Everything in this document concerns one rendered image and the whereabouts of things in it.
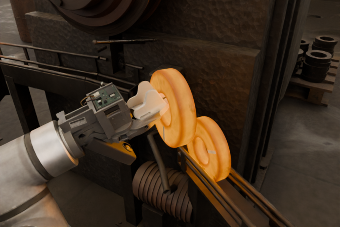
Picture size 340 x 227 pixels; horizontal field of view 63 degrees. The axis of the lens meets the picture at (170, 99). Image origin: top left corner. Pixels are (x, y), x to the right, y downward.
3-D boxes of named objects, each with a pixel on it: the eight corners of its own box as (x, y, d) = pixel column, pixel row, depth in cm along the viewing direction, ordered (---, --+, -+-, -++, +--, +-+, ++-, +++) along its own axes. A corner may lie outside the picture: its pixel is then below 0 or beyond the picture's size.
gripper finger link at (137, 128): (162, 115, 50) (117, 138, 48) (164, 122, 51) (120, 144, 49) (152, 103, 54) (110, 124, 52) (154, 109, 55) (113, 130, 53)
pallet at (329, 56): (189, 73, 270) (192, 28, 248) (222, 47, 330) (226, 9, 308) (327, 107, 216) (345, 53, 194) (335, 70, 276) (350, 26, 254)
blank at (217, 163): (205, 174, 75) (195, 178, 73) (190, 118, 75) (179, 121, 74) (239, 182, 60) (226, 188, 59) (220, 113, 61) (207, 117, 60)
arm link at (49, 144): (59, 186, 48) (53, 152, 55) (86, 172, 49) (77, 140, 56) (31, 152, 42) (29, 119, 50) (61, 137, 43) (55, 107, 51)
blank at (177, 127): (161, 59, 60) (146, 61, 59) (198, 83, 47) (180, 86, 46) (163, 122, 66) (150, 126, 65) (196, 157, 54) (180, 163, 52)
